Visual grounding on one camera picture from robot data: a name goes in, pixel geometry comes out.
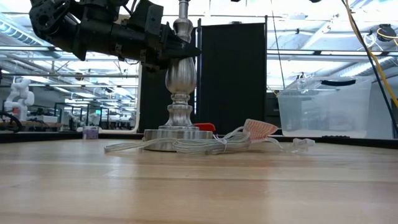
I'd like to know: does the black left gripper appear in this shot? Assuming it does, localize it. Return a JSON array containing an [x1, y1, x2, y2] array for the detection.
[[114, 0, 201, 73]]

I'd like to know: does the silver table lamp base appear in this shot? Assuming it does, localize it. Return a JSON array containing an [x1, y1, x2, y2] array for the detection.
[[142, 0, 215, 152]]

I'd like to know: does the black divider panel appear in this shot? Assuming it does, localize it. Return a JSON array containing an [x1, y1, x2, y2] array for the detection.
[[137, 21, 269, 134]]

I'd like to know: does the red stapler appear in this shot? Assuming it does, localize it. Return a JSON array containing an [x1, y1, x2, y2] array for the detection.
[[193, 122, 216, 133]]

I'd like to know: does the clear plastic storage bin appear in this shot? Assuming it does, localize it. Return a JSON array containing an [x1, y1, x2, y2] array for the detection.
[[276, 75, 373, 139]]

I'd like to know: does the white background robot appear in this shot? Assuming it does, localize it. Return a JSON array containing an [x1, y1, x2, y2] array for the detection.
[[3, 77, 35, 122]]

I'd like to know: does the black round ceiling device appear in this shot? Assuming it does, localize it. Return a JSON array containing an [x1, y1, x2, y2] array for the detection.
[[376, 24, 397, 43]]

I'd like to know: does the clear lamp power cord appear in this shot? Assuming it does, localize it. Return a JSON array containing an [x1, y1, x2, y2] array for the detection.
[[104, 126, 316, 156]]

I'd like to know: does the thin black hanging cable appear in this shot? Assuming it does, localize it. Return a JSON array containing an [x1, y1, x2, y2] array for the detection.
[[270, 0, 285, 91]]

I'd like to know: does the pink cord warning tag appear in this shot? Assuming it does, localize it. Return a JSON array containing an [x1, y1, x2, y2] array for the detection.
[[243, 118, 280, 143]]

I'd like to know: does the black aluminium table frame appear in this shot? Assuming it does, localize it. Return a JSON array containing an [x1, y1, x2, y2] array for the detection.
[[0, 130, 398, 149]]

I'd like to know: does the yellow hanging cable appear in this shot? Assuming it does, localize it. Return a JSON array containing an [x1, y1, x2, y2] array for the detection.
[[343, 0, 398, 108]]

